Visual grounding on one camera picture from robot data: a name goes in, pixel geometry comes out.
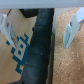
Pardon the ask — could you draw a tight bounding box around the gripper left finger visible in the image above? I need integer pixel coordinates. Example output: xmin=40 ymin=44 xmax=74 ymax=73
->
xmin=0 ymin=12 xmax=20 ymax=50

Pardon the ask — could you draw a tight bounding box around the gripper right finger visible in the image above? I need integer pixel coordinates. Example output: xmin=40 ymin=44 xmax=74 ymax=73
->
xmin=62 ymin=13 xmax=83 ymax=51

